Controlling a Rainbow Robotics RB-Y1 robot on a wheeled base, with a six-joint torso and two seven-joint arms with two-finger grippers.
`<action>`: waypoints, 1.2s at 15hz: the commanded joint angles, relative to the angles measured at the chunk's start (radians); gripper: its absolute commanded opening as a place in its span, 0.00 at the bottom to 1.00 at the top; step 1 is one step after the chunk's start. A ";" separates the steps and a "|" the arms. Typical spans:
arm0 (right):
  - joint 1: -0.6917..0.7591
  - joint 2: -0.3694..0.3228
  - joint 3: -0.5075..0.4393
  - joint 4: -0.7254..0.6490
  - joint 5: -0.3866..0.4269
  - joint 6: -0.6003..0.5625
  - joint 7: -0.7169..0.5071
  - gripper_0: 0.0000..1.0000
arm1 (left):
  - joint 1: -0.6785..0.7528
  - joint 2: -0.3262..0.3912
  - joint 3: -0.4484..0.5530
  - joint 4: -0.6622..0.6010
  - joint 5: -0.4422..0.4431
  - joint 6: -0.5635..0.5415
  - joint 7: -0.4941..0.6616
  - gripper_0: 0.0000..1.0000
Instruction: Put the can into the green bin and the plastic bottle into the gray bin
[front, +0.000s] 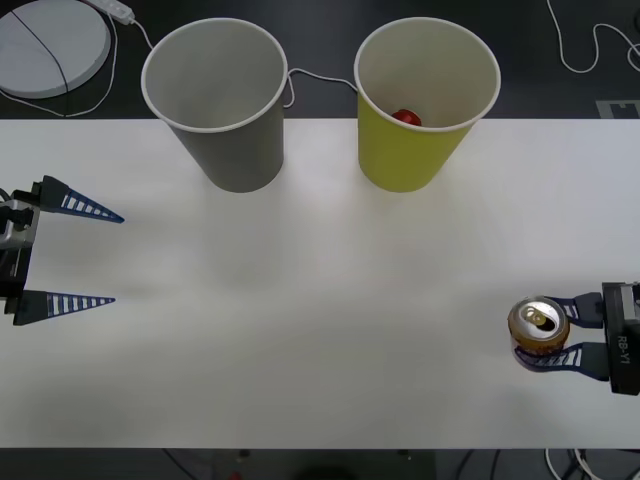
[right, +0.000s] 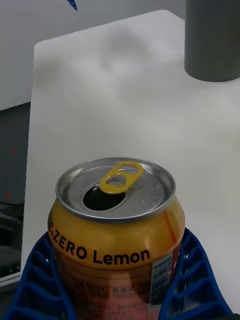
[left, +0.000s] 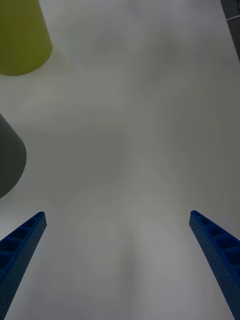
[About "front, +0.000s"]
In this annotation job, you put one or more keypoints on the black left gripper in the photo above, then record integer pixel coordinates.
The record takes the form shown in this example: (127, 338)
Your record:
(14, 272)

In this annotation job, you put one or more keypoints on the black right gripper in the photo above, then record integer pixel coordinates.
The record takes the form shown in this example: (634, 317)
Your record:
(622, 340)

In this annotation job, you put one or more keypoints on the gold drink can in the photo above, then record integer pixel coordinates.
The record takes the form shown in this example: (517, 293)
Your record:
(537, 325)

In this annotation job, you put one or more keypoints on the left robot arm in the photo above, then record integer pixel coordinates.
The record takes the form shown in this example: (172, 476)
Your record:
(16, 227)

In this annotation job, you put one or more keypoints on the grey plastic waste bin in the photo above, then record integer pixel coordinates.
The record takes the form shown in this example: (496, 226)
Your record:
(225, 120)

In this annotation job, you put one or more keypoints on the white round disc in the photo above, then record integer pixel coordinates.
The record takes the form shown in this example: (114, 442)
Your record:
(45, 45)

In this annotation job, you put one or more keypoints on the yellow-green plastic waste bin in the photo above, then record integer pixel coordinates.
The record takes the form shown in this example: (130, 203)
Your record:
(415, 150)

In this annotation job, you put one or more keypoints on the white power strip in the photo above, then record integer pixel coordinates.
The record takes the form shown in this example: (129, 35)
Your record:
(116, 9)

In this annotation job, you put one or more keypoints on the red can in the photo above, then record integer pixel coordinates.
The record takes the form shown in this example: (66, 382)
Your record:
(407, 117)

